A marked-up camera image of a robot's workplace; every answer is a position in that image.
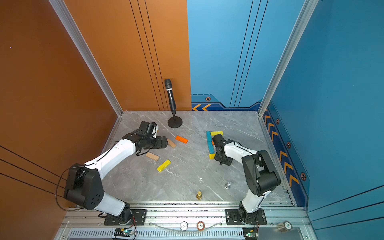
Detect brass cylinder weight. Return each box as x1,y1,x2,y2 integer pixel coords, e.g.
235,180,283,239
196,191,202,200

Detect left green circuit board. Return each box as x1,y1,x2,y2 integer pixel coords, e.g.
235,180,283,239
113,228,136,239

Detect tan block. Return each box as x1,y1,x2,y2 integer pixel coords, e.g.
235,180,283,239
167,139,176,149
146,153,160,161

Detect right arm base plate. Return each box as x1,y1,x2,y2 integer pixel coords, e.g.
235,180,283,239
225,208,267,226

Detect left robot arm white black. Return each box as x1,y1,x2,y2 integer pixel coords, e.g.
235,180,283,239
64,134,168,225

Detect copper round disc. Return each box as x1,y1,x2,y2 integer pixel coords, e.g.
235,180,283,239
197,221,205,231

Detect right green circuit board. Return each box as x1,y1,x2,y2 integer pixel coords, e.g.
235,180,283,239
242,228,259,240

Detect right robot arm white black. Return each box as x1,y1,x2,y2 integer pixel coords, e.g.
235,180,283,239
214,139,281,225

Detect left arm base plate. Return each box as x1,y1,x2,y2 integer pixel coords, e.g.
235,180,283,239
104,209,147,227

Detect tan block upper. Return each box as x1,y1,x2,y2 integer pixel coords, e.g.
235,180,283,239
167,139,176,149

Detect tan block lower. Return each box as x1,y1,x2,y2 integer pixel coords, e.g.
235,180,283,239
146,153,160,161

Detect black microphone on stand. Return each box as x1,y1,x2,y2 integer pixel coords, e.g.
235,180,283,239
165,79,183,129

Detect white round disc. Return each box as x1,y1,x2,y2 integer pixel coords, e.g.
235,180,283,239
180,221,188,231

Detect teal block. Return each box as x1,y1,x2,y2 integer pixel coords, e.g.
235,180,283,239
208,142,215,154
206,131,212,144

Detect green circuit board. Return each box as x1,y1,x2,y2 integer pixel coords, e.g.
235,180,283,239
242,228,259,240
113,228,136,239

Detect yellow block diagonal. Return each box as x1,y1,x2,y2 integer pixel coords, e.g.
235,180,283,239
157,160,171,173

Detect aluminium front rail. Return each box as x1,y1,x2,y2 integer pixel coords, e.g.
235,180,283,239
60,201,311,228

